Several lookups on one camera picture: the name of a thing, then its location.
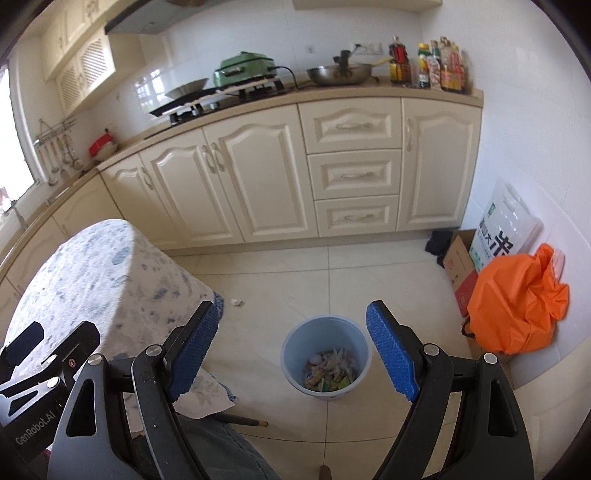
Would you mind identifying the clear plastic bag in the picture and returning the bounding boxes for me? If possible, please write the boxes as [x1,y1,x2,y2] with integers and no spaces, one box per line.
[305,349,358,377]

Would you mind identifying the green snack bag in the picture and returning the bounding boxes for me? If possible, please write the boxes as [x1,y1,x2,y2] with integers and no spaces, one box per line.
[318,375,356,393]

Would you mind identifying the blue plastic trash bin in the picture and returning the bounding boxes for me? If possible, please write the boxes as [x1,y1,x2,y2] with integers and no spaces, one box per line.
[280,316,372,401]

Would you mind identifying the cream lower kitchen cabinets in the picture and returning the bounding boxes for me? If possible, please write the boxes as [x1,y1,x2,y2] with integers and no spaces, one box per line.
[1,91,483,324]

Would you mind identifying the round table floral tablecloth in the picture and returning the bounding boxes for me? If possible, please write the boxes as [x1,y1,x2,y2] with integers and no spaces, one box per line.
[0,218,236,434]

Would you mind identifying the brown cardboard box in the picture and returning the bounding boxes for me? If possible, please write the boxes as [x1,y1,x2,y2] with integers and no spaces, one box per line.
[443,229,478,317]

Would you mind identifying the orange plastic bag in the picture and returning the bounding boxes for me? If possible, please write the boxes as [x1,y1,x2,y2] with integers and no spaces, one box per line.
[467,243,570,356]

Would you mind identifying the dark cloth on floor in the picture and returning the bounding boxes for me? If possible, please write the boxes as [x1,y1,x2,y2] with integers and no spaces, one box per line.
[425,229,454,267]

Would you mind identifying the chrome sink faucet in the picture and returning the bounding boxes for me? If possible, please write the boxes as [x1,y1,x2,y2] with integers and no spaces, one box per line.
[0,187,28,230]

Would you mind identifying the white rice bag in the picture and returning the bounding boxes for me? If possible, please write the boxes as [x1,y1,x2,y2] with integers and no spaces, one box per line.
[469,179,543,273]

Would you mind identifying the red lidded bowl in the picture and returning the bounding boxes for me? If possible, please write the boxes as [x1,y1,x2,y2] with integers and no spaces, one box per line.
[88,129,118,162]

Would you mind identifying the black gas stove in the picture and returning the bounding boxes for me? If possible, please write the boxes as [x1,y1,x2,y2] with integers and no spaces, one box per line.
[149,77,287,126]

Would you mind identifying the cream upper left cabinets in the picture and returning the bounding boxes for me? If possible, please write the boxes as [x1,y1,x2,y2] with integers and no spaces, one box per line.
[41,0,145,116]

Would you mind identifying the green electric cooker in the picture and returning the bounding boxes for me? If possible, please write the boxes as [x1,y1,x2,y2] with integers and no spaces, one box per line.
[212,51,276,89]

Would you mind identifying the group of condiment bottles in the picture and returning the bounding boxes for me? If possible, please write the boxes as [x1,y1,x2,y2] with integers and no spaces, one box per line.
[417,36,468,94]

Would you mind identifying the grey range hood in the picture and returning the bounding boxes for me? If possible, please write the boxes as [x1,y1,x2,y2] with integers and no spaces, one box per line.
[104,0,222,35]

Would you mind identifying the window with white frame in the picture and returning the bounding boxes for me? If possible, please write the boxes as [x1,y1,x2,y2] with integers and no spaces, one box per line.
[1,62,40,212]

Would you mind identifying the steel wok with handle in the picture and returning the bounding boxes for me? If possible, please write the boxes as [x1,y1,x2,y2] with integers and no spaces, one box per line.
[307,50,391,87]

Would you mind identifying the white wall power socket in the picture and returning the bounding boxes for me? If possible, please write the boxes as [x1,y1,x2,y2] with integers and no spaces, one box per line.
[353,42,384,55]

